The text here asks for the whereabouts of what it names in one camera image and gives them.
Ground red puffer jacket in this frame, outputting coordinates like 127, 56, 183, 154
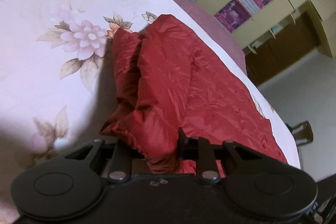
101, 15, 286, 173

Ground brown wooden door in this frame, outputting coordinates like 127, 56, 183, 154
245, 12, 321, 86

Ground lower right purple poster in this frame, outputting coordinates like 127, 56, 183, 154
214, 0, 251, 33

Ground floral pink bedspread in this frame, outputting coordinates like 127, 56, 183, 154
1, 0, 300, 223

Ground wooden chair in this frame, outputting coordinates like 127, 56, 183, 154
286, 121, 314, 147

